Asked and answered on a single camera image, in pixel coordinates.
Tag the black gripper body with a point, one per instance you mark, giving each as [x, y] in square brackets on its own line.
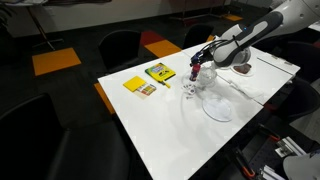
[202, 57]

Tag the purple bottle with red cap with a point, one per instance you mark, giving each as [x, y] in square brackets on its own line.
[194, 74]

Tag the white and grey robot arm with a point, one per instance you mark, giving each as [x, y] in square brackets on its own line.
[263, 28]

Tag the clear glass bowl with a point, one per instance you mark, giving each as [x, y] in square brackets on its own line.
[207, 77]

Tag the black office chair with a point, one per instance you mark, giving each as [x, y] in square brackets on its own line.
[298, 100]
[197, 35]
[120, 50]
[50, 146]

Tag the white sugar packet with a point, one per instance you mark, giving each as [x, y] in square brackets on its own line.
[188, 88]

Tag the yellow marker pen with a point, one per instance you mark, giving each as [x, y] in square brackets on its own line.
[166, 84]

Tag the yellow Crayola marker box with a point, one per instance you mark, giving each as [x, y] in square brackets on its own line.
[160, 72]

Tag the brown chocolate cake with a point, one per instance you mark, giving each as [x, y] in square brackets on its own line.
[243, 68]

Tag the empty white plate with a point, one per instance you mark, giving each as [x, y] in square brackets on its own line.
[217, 108]

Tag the white plate with brown cake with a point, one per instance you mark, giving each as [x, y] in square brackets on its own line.
[248, 71]

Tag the notepad with coloured page flags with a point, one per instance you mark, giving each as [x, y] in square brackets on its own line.
[146, 90]

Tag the white paper napkin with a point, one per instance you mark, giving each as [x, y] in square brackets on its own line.
[246, 89]

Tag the yellow sticky note pad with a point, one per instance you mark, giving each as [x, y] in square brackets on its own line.
[134, 83]

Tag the black and orange clamp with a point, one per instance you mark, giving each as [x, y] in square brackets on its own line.
[270, 132]
[245, 163]

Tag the grey rounded cover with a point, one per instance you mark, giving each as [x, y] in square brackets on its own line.
[301, 167]

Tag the black metal stand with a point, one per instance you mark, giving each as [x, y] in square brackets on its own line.
[41, 30]

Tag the aluminium profile rail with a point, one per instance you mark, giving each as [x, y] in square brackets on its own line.
[290, 146]

